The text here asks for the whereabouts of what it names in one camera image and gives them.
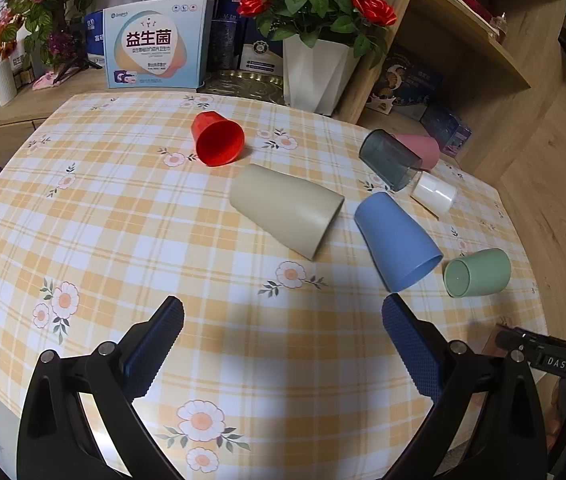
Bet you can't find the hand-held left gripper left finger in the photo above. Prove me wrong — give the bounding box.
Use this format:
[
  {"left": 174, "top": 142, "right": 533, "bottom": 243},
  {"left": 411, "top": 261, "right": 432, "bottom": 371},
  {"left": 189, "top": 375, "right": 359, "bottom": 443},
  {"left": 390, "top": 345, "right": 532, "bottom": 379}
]
[{"left": 17, "top": 296, "right": 185, "bottom": 480}]

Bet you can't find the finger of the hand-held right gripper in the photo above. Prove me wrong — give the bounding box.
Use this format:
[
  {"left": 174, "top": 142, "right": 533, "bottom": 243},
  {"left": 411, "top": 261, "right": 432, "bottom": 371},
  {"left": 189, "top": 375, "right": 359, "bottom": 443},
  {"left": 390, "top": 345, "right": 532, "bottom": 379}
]
[{"left": 495, "top": 326, "right": 548, "bottom": 368}]

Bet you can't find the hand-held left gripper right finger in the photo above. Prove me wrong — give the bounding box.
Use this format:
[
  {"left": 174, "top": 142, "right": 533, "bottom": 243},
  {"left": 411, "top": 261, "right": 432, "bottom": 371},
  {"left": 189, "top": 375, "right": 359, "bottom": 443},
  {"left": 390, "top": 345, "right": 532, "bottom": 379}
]
[{"left": 382, "top": 292, "right": 548, "bottom": 480}]

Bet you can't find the green cup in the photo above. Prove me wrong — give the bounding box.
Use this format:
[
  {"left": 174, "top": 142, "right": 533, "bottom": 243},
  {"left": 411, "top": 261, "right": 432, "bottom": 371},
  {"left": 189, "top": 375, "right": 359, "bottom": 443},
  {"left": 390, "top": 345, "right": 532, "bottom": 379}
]
[{"left": 443, "top": 248, "right": 512, "bottom": 299}]

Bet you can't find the blue cup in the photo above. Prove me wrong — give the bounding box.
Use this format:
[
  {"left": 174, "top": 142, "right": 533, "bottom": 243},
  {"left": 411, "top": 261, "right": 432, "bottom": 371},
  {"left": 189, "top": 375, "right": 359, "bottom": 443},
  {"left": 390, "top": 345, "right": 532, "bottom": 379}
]
[{"left": 354, "top": 191, "right": 444, "bottom": 293}]

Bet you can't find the white cup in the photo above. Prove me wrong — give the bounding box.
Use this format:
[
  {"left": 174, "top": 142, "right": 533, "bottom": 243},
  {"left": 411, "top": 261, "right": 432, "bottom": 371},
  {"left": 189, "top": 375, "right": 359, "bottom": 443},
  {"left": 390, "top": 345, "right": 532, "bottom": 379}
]
[{"left": 410, "top": 172, "right": 458, "bottom": 219}]

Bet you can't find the beige cup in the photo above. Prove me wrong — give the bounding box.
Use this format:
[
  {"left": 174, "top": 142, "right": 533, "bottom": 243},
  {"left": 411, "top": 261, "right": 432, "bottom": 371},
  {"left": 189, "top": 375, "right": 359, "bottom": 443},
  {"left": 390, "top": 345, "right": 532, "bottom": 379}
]
[{"left": 229, "top": 163, "right": 346, "bottom": 261}]

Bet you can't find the transparent grey cup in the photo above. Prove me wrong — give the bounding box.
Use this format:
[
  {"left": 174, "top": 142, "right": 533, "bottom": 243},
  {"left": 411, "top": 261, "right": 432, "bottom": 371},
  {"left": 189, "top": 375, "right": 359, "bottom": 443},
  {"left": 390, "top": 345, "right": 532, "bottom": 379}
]
[{"left": 359, "top": 129, "right": 423, "bottom": 192}]

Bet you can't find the pink cup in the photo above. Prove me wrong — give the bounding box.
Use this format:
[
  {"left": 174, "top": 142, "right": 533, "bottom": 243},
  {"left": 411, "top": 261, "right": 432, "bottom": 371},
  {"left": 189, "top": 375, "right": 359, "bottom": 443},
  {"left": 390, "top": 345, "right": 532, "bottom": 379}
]
[{"left": 393, "top": 133, "right": 440, "bottom": 171}]

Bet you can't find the red cup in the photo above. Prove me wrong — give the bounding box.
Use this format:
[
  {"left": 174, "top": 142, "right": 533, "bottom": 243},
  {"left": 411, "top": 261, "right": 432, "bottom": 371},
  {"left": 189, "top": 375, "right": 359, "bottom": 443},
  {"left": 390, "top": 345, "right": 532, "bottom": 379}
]
[{"left": 191, "top": 111, "right": 245, "bottom": 167}]

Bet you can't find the yellow checked floral tablecloth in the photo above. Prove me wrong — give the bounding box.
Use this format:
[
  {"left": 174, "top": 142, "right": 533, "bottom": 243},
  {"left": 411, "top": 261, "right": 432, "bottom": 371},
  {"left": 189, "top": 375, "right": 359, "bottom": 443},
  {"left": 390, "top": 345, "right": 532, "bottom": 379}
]
[{"left": 0, "top": 91, "right": 550, "bottom": 480}]

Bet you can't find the purple box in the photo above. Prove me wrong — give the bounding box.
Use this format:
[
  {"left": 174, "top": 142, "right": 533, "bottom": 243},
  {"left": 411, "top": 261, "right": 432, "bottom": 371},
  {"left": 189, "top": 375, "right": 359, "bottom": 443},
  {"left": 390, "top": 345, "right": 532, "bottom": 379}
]
[{"left": 420, "top": 105, "right": 472, "bottom": 157}]

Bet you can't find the gold patterned tray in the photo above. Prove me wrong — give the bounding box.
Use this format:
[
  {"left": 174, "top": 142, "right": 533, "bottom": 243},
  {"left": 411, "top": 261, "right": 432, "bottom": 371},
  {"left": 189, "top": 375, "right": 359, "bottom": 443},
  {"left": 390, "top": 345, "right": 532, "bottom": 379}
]
[{"left": 196, "top": 71, "right": 285, "bottom": 107}]

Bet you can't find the dark blue moon print box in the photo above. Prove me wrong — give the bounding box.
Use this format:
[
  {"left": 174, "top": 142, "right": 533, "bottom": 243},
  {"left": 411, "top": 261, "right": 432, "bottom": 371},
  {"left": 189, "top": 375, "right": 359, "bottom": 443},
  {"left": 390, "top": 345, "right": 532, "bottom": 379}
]
[{"left": 366, "top": 44, "right": 444, "bottom": 117}]

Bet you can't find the pink flat packet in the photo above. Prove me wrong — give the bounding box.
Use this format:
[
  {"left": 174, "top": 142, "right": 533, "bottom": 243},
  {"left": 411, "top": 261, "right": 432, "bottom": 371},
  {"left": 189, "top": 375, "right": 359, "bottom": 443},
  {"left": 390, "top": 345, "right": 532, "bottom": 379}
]
[{"left": 32, "top": 66, "right": 86, "bottom": 92}]

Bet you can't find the blue and white printed box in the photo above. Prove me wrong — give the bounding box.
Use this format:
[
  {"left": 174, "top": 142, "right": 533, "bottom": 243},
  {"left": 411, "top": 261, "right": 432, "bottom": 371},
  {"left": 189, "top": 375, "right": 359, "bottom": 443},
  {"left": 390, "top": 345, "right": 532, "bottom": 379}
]
[{"left": 103, "top": 0, "right": 214, "bottom": 90}]

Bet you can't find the wooden shelf unit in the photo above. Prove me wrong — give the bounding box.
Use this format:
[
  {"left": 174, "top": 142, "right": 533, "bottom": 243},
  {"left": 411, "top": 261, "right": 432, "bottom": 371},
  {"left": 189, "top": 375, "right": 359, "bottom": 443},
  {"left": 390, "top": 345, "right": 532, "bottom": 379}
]
[{"left": 335, "top": 0, "right": 566, "bottom": 173}]

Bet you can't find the dark box white label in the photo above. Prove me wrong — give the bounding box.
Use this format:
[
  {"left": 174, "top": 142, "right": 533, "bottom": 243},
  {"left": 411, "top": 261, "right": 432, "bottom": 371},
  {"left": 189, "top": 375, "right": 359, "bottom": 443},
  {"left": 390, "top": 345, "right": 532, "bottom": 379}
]
[{"left": 238, "top": 35, "right": 286, "bottom": 75}]

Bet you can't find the dark blue patterned box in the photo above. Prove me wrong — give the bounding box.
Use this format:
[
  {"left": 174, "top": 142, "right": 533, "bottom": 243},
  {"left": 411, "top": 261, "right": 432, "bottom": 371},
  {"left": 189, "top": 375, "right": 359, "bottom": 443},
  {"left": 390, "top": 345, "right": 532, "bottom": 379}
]
[{"left": 209, "top": 17, "right": 240, "bottom": 75}]

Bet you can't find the small blue box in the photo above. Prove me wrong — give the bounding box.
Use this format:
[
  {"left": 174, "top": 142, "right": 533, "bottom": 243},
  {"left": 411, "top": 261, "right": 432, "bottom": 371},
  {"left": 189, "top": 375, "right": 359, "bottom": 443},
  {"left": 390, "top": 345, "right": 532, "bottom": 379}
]
[{"left": 84, "top": 10, "right": 107, "bottom": 63}]

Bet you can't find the small glass bottle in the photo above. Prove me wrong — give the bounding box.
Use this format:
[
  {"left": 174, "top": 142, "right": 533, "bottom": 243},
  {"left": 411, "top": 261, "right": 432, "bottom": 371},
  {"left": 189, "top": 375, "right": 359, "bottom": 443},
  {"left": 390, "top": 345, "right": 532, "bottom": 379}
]
[{"left": 490, "top": 12, "right": 510, "bottom": 45}]

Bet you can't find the red rose plant white pot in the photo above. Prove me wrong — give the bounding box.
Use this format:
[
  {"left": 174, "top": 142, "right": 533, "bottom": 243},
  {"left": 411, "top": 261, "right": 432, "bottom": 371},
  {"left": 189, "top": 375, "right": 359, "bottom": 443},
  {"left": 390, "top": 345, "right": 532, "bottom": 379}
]
[{"left": 213, "top": 0, "right": 398, "bottom": 116}]

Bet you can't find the pink flowers leafy plant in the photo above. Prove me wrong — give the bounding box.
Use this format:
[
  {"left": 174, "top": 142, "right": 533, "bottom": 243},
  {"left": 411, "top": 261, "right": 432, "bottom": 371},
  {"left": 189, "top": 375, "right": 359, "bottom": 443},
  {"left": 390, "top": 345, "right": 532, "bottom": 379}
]
[{"left": 0, "top": 0, "right": 136, "bottom": 68}]

